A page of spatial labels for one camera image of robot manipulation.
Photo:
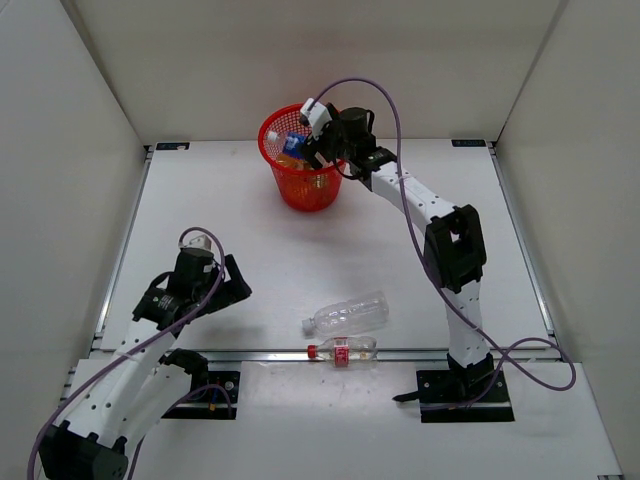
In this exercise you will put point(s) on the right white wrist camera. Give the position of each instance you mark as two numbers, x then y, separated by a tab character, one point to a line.
314	115

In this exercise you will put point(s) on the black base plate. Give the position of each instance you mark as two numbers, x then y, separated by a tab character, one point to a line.
441	399
216	398

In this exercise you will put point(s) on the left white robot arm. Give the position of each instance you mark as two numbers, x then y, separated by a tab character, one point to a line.
99	433

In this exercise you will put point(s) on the clear plastic bottle white cap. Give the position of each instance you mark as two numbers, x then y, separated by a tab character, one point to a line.
358	315

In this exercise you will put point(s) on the clear bottle red label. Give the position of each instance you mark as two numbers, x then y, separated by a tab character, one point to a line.
343	352

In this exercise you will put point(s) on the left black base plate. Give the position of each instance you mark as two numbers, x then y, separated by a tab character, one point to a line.
216	398

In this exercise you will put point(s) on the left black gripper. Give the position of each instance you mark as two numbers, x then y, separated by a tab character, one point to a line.
232	291

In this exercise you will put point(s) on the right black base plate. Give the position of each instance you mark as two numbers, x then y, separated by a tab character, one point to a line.
441	399

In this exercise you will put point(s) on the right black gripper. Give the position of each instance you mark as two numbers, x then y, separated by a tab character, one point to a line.
335	125

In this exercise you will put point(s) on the orange juice bottle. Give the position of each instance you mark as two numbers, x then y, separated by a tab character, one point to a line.
292	163

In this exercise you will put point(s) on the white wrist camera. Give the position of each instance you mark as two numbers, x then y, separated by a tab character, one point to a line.
314	115
202	242

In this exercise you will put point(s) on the blue label clear bottle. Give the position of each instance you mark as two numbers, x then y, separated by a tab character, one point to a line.
286	143

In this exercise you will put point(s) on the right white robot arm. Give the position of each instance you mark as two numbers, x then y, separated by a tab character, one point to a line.
452	253

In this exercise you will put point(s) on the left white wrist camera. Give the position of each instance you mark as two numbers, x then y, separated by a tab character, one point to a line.
202	242

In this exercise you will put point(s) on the red mesh plastic bin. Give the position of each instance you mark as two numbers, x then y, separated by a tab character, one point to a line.
307	191

